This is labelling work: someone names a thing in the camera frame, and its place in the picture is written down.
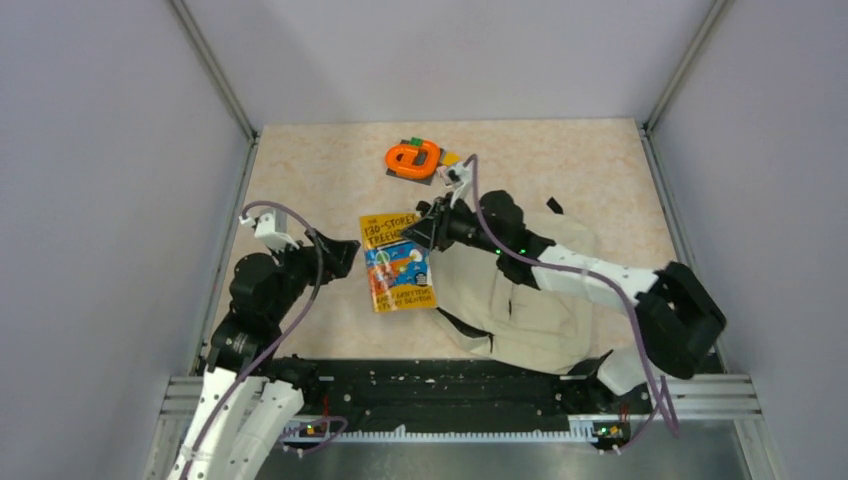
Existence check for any cream canvas backpack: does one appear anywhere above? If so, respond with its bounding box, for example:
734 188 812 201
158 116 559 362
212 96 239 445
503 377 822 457
429 243 593 374

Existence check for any aluminium frame rail right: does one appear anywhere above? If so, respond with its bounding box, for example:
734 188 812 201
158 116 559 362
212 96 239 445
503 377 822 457
639 1 762 422

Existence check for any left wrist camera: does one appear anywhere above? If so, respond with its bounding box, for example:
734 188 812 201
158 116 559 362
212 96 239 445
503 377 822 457
239 208 301 253

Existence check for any aluminium frame rail left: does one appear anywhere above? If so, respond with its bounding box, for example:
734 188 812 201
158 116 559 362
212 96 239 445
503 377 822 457
138 1 255 478

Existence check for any grey toy base plate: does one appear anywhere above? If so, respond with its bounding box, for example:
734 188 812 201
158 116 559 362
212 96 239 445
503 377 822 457
385 163 438 185

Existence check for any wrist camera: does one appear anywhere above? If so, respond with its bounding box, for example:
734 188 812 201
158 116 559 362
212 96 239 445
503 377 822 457
239 208 301 253
436 162 474 199

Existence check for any orange plastic toy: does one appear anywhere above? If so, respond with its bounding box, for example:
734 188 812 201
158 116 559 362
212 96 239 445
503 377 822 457
384 138 442 166

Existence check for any yellow treehouse book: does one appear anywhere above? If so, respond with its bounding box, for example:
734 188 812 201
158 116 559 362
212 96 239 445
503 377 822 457
359 212 437 313

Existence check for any aluminium frame rail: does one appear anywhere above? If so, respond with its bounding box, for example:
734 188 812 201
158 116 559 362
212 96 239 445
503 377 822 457
138 1 255 478
639 1 762 422

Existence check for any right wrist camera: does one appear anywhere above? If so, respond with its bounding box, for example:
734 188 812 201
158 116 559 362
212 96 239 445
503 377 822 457
436 162 474 199

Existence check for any yellow toy block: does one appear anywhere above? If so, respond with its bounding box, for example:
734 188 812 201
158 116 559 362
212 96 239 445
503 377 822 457
443 152 460 166

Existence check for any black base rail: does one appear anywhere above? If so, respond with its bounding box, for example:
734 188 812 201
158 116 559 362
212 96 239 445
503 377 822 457
268 357 652 434

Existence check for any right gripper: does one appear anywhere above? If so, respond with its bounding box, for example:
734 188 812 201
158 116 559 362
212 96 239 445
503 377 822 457
400 193 504 256

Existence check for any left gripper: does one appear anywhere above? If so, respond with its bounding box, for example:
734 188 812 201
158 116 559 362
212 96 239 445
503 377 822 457
268 226 361 321

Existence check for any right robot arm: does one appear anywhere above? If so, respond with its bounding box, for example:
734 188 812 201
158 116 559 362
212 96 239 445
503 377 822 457
401 190 727 412

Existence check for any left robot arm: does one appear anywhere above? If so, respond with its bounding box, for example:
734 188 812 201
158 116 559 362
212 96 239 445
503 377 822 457
167 202 419 479

